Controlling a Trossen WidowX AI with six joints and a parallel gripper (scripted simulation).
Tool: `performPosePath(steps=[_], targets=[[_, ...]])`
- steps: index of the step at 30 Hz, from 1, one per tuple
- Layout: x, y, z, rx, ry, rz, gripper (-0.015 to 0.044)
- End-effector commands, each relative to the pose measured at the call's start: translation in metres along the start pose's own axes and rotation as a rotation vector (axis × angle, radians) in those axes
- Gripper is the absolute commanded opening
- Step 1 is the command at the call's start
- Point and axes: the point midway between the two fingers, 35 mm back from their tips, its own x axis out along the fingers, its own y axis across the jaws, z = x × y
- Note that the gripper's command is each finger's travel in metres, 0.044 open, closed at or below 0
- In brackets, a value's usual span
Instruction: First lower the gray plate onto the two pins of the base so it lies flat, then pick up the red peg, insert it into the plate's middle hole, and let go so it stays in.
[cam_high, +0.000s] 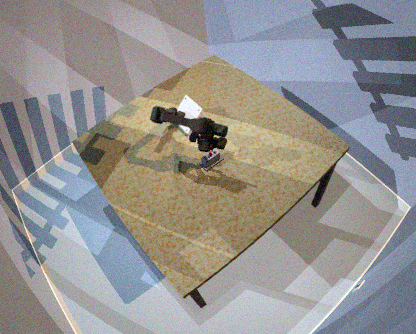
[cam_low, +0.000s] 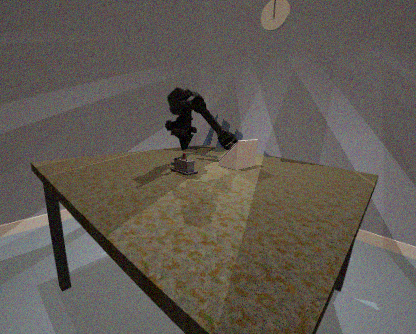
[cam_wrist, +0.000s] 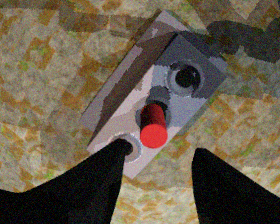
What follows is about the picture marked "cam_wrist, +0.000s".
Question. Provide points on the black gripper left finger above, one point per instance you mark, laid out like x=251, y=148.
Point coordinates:
x=86, y=194

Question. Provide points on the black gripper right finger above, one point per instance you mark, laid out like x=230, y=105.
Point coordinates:
x=223, y=195

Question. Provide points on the dark red peg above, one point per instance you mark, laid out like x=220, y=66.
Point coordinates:
x=152, y=130

